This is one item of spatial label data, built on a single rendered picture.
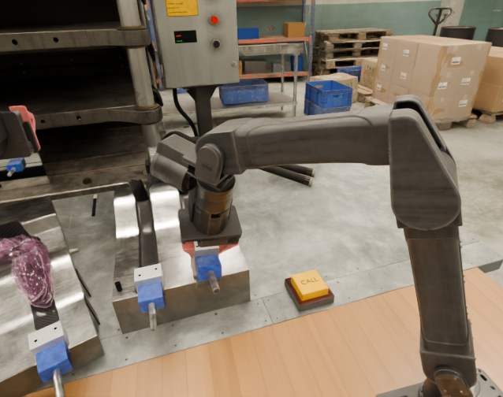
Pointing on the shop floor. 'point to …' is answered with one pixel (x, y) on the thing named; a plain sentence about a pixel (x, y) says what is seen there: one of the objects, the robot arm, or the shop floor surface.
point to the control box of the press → (196, 50)
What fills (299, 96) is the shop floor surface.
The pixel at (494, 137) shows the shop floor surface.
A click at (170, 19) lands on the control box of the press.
